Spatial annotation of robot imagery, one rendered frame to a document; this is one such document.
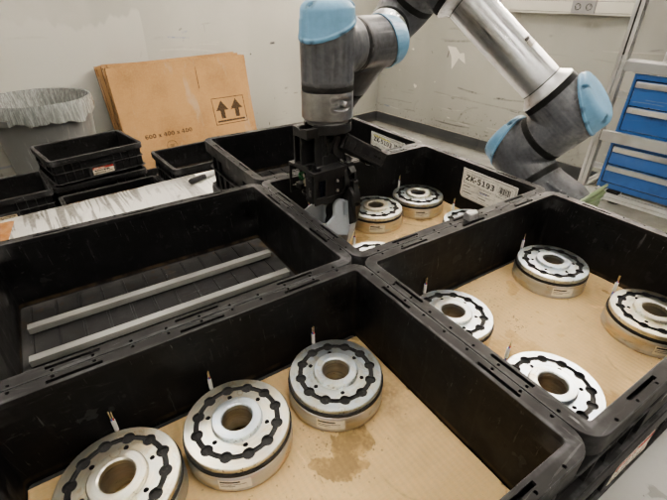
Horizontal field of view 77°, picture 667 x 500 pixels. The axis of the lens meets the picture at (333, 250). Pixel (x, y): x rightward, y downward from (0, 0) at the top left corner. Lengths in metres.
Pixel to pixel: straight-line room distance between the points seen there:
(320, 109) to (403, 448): 0.43
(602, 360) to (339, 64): 0.50
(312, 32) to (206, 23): 3.09
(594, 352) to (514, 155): 0.55
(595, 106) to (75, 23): 3.04
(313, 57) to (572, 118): 0.58
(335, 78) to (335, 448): 0.45
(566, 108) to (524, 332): 0.53
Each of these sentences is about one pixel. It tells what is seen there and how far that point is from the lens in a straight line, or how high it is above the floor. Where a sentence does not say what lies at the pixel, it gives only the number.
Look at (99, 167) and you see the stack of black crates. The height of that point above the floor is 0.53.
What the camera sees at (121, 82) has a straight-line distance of 3.33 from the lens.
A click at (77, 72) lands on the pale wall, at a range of 3.44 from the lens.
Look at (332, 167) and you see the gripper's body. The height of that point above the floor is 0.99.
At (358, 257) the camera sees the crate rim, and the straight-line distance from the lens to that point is 0.53.
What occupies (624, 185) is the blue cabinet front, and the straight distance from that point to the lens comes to 2.65.
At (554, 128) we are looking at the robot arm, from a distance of 1.02.
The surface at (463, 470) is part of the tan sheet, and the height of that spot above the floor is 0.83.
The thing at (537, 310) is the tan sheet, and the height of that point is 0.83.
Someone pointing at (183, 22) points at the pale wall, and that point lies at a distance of 3.61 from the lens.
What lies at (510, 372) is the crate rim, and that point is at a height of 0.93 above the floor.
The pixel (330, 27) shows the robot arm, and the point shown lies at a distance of 0.60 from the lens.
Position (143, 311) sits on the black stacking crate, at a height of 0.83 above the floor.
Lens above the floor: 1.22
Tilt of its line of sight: 32 degrees down
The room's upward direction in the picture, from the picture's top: straight up
